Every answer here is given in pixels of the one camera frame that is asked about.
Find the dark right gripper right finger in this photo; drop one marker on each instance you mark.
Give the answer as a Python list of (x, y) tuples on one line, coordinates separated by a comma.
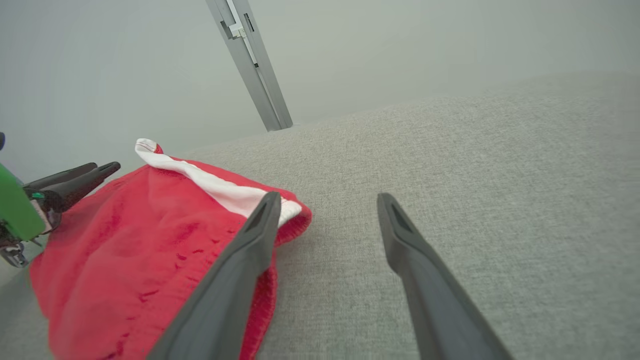
[(430, 295)]

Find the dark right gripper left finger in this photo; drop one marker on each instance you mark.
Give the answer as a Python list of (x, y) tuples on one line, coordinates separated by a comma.
[(225, 290)]

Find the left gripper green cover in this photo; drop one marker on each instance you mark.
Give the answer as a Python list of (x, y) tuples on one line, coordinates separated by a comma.
[(12, 205)]

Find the red shorts white waistband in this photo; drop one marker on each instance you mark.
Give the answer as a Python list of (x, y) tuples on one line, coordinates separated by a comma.
[(130, 250)]

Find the grey fabric sofa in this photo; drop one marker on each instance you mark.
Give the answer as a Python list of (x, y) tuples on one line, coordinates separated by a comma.
[(450, 175)]

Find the grey vertical frame post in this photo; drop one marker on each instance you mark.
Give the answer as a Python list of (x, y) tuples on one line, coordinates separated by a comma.
[(252, 65)]

